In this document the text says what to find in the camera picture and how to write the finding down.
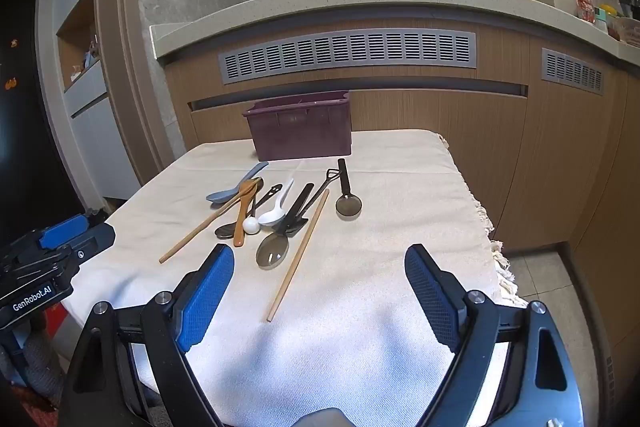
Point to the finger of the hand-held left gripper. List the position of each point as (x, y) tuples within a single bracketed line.
[(62, 228), (95, 241)]

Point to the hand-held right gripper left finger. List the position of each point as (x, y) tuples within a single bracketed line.
[(210, 297)]

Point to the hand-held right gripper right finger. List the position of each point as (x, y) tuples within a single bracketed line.
[(430, 297)]

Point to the wooden chopstick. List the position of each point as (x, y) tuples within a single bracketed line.
[(300, 257), (200, 229)]

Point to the metal utensil with white ball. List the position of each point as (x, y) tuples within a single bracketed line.
[(250, 225)]

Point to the white plastic spoon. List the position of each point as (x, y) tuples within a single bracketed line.
[(270, 218)]

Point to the purple plastic utensil box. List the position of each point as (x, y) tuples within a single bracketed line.
[(300, 127)]

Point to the dark metal spoon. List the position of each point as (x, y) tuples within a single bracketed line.
[(226, 231)]

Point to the wooden spoon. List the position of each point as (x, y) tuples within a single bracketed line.
[(241, 227)]

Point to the cream tablecloth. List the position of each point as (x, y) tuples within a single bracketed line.
[(350, 257)]

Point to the light blue spoon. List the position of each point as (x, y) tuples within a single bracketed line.
[(222, 195)]

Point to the black flat plastic utensil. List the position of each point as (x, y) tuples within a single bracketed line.
[(292, 217)]

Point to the black round spoon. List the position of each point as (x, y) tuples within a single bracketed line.
[(348, 206)]

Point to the black door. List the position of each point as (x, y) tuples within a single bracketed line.
[(20, 107)]

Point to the wooden kitchen cabinet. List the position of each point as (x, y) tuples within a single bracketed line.
[(550, 157)]

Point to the long grey vent grille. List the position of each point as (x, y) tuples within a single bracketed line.
[(345, 57)]

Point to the short grey vent grille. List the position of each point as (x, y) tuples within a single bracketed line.
[(572, 72)]

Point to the grey stone countertop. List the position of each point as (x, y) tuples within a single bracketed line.
[(350, 2)]

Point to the clear plastic container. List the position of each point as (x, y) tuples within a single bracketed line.
[(627, 32)]

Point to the wooden wall niche shelf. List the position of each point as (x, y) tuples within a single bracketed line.
[(82, 42)]

